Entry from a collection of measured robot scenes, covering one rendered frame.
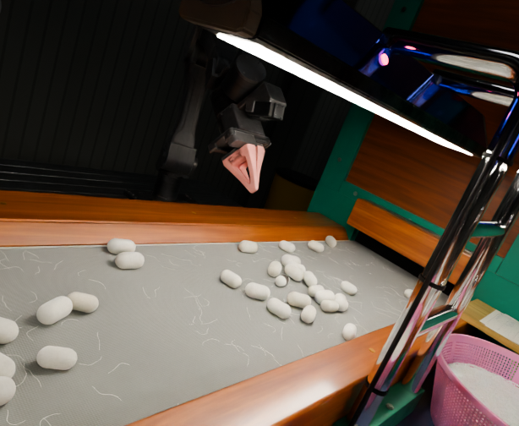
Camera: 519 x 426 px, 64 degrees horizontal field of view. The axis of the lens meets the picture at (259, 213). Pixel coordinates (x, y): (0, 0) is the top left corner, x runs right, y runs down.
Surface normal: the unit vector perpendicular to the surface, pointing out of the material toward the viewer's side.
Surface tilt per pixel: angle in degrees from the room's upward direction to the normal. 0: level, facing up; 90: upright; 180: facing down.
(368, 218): 90
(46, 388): 0
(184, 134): 74
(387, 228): 90
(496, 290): 90
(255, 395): 0
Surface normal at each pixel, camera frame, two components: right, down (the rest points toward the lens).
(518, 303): -0.66, -0.04
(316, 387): 0.35, -0.90
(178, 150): 0.41, 0.13
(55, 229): 0.71, -0.33
